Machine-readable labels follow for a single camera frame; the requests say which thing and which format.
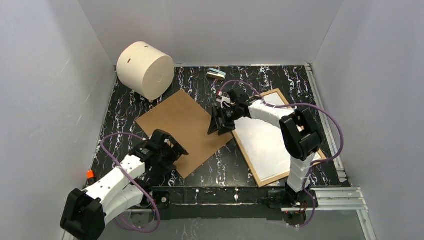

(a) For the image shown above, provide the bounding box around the orange cap black marker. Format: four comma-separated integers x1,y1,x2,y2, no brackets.
86,170,97,185

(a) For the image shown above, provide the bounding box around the teal white stapler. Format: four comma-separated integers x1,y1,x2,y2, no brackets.
205,68,227,81

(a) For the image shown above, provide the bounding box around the brown backing board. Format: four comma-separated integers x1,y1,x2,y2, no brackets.
135,90,233,179

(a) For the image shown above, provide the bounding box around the cat and books photo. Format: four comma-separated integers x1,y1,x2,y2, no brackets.
234,92,323,182

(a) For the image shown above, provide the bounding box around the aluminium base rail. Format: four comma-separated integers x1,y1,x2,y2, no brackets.
62,187,378,240

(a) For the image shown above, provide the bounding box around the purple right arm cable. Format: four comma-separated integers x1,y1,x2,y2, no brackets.
218,79,345,228

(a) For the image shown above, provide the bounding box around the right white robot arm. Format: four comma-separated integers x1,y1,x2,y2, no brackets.
207,89,323,194

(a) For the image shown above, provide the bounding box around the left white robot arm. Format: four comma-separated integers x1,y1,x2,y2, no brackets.
59,129,188,240

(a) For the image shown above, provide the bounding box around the large white cylinder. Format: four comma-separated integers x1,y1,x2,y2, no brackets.
116,41,175,101

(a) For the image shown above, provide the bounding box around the light wooden picture frame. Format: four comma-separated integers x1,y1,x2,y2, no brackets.
230,88,327,189

